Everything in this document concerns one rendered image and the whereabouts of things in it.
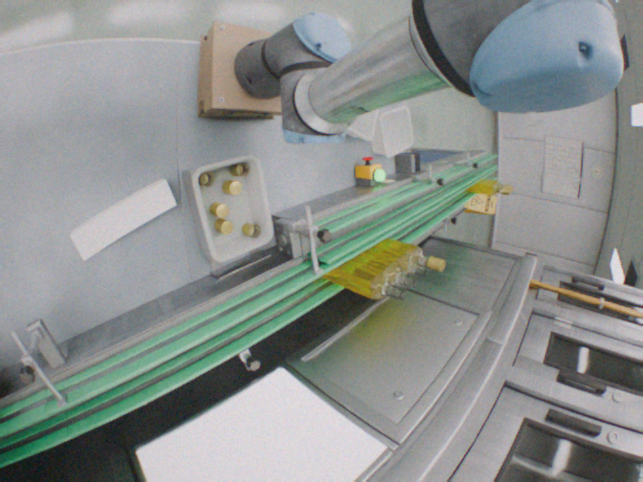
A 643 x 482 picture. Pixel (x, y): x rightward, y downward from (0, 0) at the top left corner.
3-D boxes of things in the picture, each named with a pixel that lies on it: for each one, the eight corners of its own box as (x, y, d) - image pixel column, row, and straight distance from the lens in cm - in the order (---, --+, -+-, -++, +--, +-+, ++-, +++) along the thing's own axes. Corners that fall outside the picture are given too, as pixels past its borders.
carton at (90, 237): (73, 230, 69) (69, 235, 63) (161, 179, 69) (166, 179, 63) (85, 253, 70) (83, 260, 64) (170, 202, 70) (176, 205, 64)
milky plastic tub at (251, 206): (203, 256, 74) (215, 266, 66) (180, 170, 69) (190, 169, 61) (258, 233, 80) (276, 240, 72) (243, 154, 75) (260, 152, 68)
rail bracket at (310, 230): (294, 267, 73) (327, 282, 64) (283, 204, 67) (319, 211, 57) (302, 262, 74) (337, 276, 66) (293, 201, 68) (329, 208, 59)
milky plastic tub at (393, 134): (360, 116, 109) (378, 114, 104) (390, 106, 127) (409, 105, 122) (368, 159, 112) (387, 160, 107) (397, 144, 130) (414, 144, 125)
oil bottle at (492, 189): (462, 190, 170) (508, 198, 163) (462, 182, 169) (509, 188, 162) (465, 188, 175) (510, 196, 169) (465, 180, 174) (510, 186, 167)
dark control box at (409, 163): (395, 171, 126) (411, 173, 121) (394, 154, 125) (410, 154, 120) (405, 168, 133) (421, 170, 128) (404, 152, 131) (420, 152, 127)
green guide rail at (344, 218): (302, 230, 72) (324, 237, 66) (302, 227, 71) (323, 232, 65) (488, 155, 223) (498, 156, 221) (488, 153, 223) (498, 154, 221)
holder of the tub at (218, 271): (209, 273, 76) (219, 283, 70) (181, 170, 70) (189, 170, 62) (261, 250, 82) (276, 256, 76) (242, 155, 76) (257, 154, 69)
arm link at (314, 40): (307, 38, 70) (353, 16, 62) (311, 91, 65) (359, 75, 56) (263, 26, 63) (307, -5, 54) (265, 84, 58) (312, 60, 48)
